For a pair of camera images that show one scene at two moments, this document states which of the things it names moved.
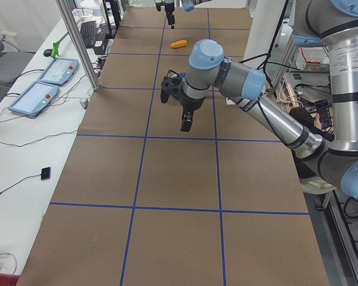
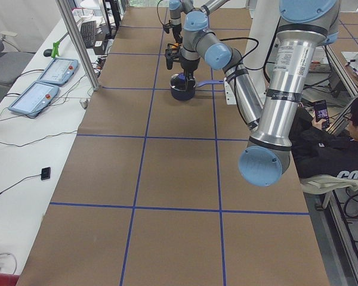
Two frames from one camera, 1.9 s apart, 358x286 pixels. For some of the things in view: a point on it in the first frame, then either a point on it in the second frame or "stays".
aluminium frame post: (79, 44) stays
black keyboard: (88, 30) stays
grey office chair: (6, 63) stays
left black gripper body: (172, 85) → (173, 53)
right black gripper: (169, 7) → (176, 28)
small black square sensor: (45, 173) stays
